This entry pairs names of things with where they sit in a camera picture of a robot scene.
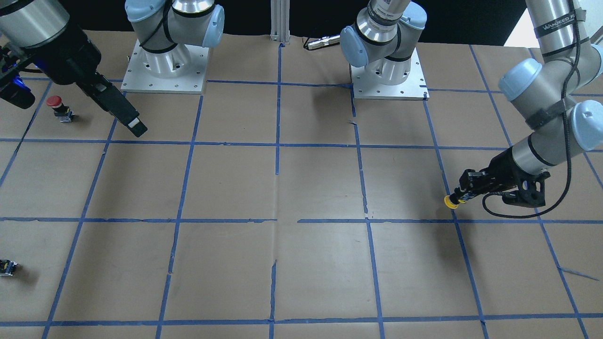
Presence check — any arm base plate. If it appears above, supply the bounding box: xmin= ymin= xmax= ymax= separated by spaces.
xmin=350 ymin=49 xmax=430 ymax=101
xmin=121 ymin=41 xmax=212 ymax=95

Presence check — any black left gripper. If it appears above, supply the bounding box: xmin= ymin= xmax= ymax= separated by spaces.
xmin=459 ymin=160 xmax=523 ymax=198

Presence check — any aluminium frame post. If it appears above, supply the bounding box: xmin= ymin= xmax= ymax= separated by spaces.
xmin=270 ymin=0 xmax=291 ymax=45

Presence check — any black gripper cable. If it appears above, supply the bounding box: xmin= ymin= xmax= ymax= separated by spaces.
xmin=481 ymin=0 xmax=589 ymax=219

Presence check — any red push button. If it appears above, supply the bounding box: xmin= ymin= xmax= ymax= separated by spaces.
xmin=45 ymin=95 xmax=73 ymax=123

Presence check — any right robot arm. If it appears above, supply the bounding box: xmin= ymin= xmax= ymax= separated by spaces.
xmin=0 ymin=0 xmax=147 ymax=137

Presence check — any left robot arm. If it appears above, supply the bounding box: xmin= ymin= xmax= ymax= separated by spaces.
xmin=449 ymin=0 xmax=602 ymax=207

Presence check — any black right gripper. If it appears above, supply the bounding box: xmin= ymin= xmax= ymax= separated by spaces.
xmin=78 ymin=72 xmax=148 ymax=137

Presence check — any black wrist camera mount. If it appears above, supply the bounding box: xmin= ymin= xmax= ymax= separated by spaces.
xmin=502 ymin=171 xmax=551 ymax=208

